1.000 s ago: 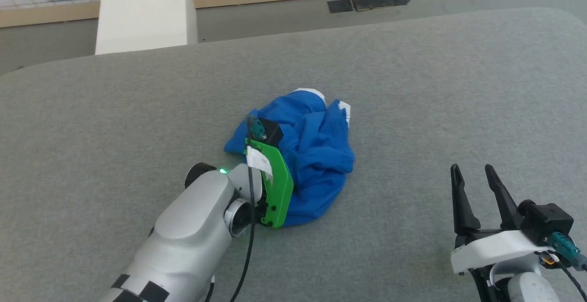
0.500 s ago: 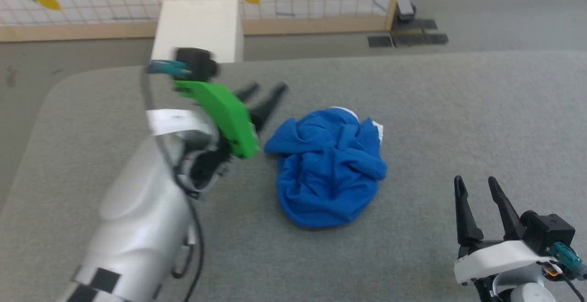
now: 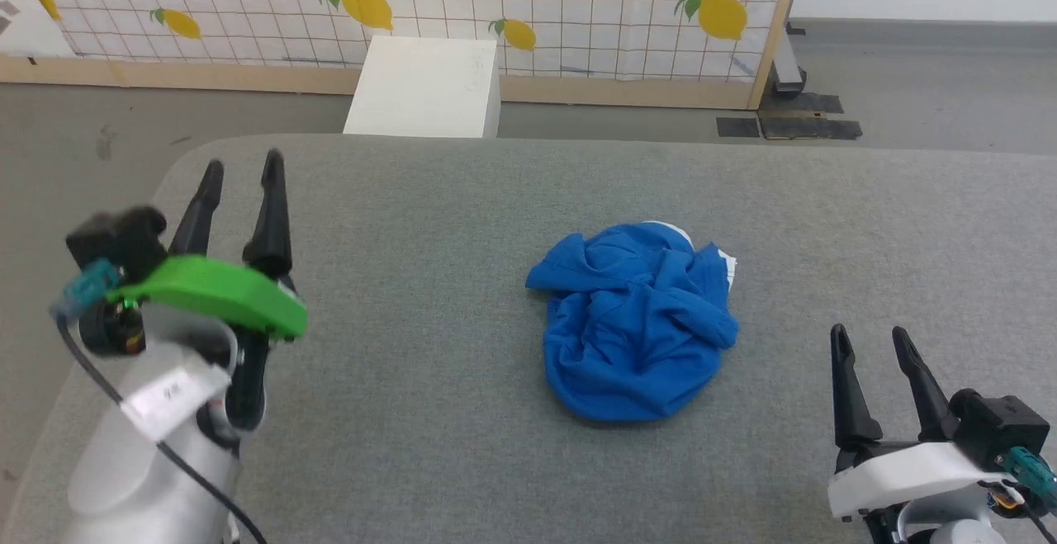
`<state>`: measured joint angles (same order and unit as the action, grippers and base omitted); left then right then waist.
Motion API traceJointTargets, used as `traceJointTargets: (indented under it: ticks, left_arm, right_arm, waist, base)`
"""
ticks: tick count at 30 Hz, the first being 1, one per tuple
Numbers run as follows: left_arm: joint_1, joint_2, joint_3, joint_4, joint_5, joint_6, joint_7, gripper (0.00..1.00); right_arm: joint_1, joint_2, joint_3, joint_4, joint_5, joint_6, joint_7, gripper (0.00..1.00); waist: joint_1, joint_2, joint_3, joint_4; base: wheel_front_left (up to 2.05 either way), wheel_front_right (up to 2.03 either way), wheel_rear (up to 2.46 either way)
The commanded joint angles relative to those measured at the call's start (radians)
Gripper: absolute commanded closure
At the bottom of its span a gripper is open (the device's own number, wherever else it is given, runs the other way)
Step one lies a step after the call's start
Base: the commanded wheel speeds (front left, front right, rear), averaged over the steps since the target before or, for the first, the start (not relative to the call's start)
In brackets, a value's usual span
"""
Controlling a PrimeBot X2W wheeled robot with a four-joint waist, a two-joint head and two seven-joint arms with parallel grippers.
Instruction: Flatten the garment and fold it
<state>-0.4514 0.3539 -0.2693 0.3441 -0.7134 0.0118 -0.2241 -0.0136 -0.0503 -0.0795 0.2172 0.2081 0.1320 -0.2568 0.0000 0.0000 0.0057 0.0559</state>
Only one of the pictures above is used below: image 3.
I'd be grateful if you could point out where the white panel with grey mark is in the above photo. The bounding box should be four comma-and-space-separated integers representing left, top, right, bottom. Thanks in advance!
0, 0, 77, 59

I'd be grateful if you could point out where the grey fabric sofa cushion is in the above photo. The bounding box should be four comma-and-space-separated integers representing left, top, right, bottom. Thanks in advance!
0, 132, 1057, 544

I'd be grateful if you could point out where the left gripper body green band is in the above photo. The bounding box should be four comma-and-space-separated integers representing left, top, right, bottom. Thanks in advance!
107, 255, 309, 434

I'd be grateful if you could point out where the white box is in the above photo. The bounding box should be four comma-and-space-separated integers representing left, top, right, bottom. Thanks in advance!
342, 35, 502, 140

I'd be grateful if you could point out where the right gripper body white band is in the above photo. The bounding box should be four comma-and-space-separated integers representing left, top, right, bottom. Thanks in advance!
827, 438, 1018, 544

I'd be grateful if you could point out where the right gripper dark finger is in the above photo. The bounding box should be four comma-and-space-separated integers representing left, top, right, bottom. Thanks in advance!
891, 326, 960, 444
829, 324, 884, 451

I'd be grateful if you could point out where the grey metal partition foot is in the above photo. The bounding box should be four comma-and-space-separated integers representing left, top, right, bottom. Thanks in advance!
773, 24, 808, 101

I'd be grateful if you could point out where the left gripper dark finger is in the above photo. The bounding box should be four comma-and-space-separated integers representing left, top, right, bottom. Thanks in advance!
242, 149, 295, 279
168, 159, 225, 258

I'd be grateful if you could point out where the white paper label strip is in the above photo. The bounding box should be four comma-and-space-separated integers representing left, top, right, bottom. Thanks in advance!
121, 364, 232, 444

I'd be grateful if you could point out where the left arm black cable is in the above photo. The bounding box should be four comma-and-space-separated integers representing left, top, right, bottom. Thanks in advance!
51, 259, 268, 544

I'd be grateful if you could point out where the blue sports shorts white stripe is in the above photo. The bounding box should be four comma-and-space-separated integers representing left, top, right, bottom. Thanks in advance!
525, 220, 740, 423

